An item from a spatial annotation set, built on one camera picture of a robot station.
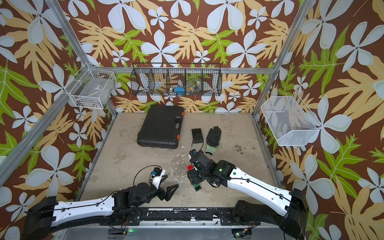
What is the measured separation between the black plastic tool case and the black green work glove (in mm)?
211

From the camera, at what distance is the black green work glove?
39.6 inches

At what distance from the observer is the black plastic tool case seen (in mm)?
977
